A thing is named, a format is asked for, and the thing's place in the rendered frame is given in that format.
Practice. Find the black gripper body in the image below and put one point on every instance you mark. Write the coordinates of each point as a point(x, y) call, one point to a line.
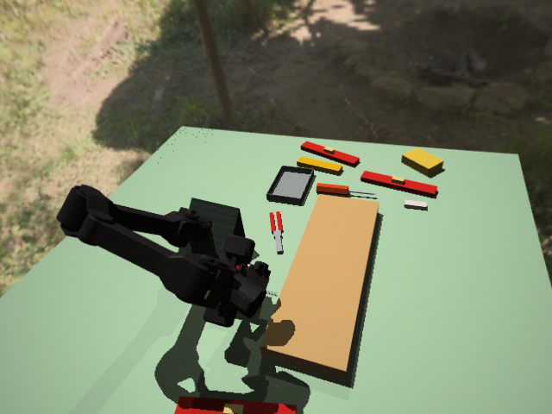
point(237, 248)

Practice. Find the orange-handled awl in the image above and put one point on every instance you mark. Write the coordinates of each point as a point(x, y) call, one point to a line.
point(337, 190)

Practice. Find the tan rectangular panel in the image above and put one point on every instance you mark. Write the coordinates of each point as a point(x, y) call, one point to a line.
point(314, 319)

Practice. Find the small white rectangular block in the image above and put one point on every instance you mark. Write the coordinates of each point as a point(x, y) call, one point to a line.
point(415, 204)

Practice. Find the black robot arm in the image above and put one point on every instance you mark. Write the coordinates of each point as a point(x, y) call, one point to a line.
point(96, 221)

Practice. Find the red flat bar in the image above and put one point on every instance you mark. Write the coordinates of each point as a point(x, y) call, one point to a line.
point(399, 184)
point(330, 153)
point(196, 405)

